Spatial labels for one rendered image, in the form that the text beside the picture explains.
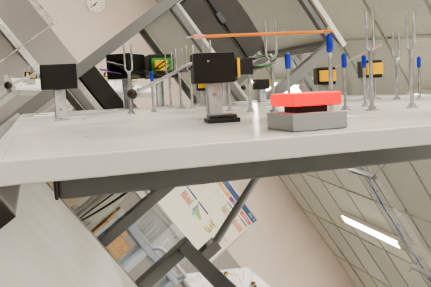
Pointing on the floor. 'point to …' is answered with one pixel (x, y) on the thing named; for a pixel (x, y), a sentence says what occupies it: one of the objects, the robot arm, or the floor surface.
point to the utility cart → (145, 250)
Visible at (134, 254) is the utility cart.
